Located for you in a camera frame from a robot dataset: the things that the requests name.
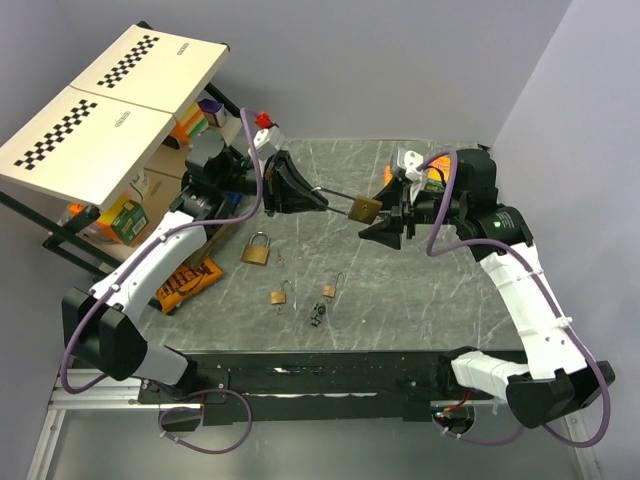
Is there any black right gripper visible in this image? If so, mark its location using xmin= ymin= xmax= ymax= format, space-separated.
xmin=358 ymin=176 xmax=466 ymax=250

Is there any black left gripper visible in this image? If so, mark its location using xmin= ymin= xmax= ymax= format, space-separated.
xmin=216 ymin=148 xmax=327 ymax=217

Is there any large brass padlock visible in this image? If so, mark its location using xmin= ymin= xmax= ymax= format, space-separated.
xmin=240 ymin=231 xmax=271 ymax=266
xmin=311 ymin=186 xmax=383 ymax=225

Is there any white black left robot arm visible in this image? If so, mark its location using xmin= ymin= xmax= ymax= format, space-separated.
xmin=60 ymin=127 xmax=328 ymax=402

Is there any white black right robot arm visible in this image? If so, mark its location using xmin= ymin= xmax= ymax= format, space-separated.
xmin=359 ymin=148 xmax=615 ymax=429

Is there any small silver key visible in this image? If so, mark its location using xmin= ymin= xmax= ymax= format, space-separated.
xmin=276 ymin=249 xmax=285 ymax=268

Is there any black key bunch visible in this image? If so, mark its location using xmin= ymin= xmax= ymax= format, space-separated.
xmin=310 ymin=302 xmax=327 ymax=327

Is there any orange yellow box left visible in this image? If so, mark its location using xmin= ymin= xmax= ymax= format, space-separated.
xmin=383 ymin=165 xmax=393 ymax=187

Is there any orange yellow box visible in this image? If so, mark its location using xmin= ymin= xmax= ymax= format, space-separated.
xmin=425 ymin=156 xmax=451 ymax=192
xmin=383 ymin=165 xmax=393 ymax=187

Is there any blue doritos bag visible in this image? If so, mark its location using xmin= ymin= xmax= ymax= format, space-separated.
xmin=223 ymin=192 xmax=244 ymax=212

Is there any orange yellow box right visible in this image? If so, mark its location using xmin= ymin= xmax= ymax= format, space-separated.
xmin=425 ymin=156 xmax=451 ymax=192

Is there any small brass padlock right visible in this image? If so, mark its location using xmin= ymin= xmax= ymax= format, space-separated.
xmin=322 ymin=272 xmax=345 ymax=301

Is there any small brass padlock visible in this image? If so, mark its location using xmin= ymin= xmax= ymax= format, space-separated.
xmin=322 ymin=272 xmax=345 ymax=301
xmin=270 ymin=279 xmax=293 ymax=306

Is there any purple white small box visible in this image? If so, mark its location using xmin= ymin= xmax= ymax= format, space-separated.
xmin=198 ymin=99 xmax=228 ymax=128

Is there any small brass padlock left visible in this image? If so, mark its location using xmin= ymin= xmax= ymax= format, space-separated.
xmin=270 ymin=279 xmax=293 ymax=306

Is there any cardboard box on shelf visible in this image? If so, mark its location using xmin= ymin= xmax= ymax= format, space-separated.
xmin=123 ymin=170 xmax=181 ymax=209

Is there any orange snack bag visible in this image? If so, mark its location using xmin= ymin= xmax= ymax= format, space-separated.
xmin=152 ymin=258 xmax=224 ymax=314

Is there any green orange box on shelf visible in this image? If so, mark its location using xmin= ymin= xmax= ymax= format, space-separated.
xmin=95 ymin=196 xmax=149 ymax=246

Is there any checkerboard calibration board upper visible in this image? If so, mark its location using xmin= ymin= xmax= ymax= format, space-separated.
xmin=71 ymin=25 xmax=229 ymax=119

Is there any checkerboard calibration board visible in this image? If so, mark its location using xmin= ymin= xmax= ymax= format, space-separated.
xmin=71 ymin=25 xmax=229 ymax=119
xmin=1 ymin=87 xmax=175 ymax=210

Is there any checkerboard calibration board lower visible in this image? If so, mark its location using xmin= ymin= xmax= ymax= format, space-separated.
xmin=1 ymin=87 xmax=175 ymax=210

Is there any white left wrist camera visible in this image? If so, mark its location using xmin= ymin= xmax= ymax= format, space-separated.
xmin=253 ymin=112 xmax=285 ymax=161

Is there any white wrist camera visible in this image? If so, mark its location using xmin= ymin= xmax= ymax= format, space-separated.
xmin=391 ymin=148 xmax=427 ymax=202
xmin=253 ymin=112 xmax=285 ymax=161

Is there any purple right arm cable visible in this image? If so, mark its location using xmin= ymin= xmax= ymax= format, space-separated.
xmin=418 ymin=149 xmax=612 ymax=449

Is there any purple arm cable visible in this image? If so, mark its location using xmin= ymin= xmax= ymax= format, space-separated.
xmin=59 ymin=107 xmax=266 ymax=455
xmin=418 ymin=149 xmax=612 ymax=449

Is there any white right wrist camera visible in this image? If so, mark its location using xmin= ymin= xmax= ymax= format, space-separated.
xmin=391 ymin=148 xmax=427 ymax=202

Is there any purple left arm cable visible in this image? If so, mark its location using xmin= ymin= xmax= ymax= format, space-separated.
xmin=59 ymin=107 xmax=266 ymax=455

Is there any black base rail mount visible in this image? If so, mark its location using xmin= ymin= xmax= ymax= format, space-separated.
xmin=138 ymin=350 xmax=489 ymax=426

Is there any black frame wooden shelf rack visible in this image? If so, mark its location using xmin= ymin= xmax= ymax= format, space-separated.
xmin=1 ymin=22 xmax=221 ymax=277

